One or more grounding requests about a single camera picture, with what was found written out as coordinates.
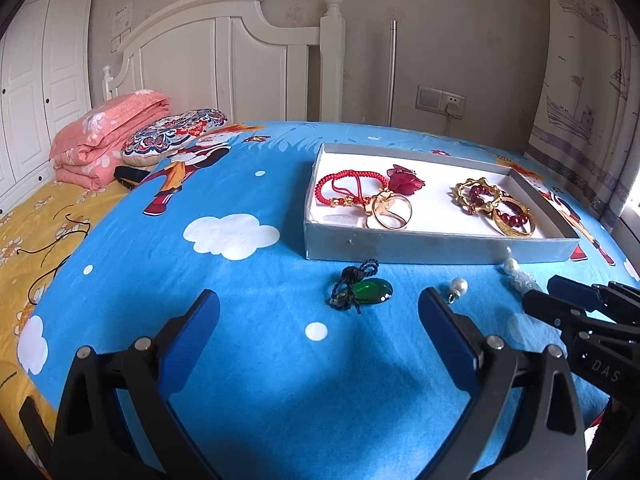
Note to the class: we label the gold interlocked bangle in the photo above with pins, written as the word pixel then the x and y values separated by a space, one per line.
pixel 385 200

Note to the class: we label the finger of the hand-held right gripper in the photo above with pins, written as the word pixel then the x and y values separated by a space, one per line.
pixel 575 292
pixel 547 307

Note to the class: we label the pearl crystal tassel earring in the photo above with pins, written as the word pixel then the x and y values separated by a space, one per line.
pixel 510 264

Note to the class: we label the white wardrobe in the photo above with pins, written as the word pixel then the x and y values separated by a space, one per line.
pixel 30 85

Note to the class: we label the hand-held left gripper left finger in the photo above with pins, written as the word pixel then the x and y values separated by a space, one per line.
pixel 190 345

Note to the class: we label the white wooden headboard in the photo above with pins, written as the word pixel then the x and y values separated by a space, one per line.
pixel 190 60

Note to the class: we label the yellow floral bedsheet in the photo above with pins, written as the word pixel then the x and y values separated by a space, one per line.
pixel 30 220

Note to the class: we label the grey shallow cardboard box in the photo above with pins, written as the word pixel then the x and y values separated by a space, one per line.
pixel 435 245

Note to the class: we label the patterned round pillow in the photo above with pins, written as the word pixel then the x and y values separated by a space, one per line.
pixel 170 132

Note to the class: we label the window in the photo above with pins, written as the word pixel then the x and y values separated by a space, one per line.
pixel 635 180

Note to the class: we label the grey wall switch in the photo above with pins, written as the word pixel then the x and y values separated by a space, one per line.
pixel 430 97

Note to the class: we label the red flower pendant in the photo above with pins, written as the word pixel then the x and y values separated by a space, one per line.
pixel 402 180

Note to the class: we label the pink folded quilt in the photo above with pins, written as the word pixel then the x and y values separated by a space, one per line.
pixel 100 145

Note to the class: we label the ship print curtain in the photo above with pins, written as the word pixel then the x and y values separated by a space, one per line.
pixel 575 85

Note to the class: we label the metal pole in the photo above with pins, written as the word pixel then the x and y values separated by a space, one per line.
pixel 392 75

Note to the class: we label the blue cartoon printed cloth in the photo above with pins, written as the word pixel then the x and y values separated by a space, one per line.
pixel 250 285

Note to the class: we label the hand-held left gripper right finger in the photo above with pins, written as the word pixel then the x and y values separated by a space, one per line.
pixel 447 345

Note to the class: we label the paper notice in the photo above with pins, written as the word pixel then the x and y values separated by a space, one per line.
pixel 122 25

